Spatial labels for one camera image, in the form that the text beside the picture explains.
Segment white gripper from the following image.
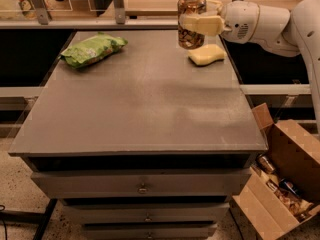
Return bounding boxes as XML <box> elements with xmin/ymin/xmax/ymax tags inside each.
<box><xmin>179</xmin><ymin>0</ymin><xmax>259</xmax><ymax>44</ymax></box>

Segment orange soda can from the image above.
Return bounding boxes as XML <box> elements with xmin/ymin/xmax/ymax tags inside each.
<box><xmin>177</xmin><ymin>0</ymin><xmax>206</xmax><ymax>49</ymax></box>

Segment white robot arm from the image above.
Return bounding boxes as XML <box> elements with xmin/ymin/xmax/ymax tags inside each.
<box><xmin>178</xmin><ymin>0</ymin><xmax>320</xmax><ymax>130</ymax></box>

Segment can in cardboard box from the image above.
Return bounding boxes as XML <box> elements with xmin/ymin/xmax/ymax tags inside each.
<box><xmin>256</xmin><ymin>154</ymin><xmax>276</xmax><ymax>174</ymax></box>

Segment yellow sponge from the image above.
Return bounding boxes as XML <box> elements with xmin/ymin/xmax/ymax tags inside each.
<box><xmin>188</xmin><ymin>44</ymin><xmax>227</xmax><ymax>66</ymax></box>

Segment green chip bag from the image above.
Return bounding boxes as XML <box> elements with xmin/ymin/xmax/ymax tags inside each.
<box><xmin>60</xmin><ymin>32</ymin><xmax>128</xmax><ymax>68</ymax></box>

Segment grey drawer cabinet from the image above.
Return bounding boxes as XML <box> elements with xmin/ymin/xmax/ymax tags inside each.
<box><xmin>10</xmin><ymin>30</ymin><xmax>266</xmax><ymax>240</ymax></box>

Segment cardboard box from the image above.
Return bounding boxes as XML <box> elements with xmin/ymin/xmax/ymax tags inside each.
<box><xmin>234</xmin><ymin>104</ymin><xmax>320</xmax><ymax>240</ymax></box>

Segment snack packets in box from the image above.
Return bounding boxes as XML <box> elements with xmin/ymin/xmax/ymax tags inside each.
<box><xmin>251</xmin><ymin>164</ymin><xmax>314</xmax><ymax>222</ymax></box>

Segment metal rail frame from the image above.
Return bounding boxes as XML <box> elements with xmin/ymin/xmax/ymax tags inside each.
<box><xmin>0</xmin><ymin>0</ymin><xmax>320</xmax><ymax>30</ymax></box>

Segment black floor cable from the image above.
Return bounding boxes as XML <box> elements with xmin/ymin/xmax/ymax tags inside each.
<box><xmin>0</xmin><ymin>204</ymin><xmax>9</xmax><ymax>240</ymax></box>

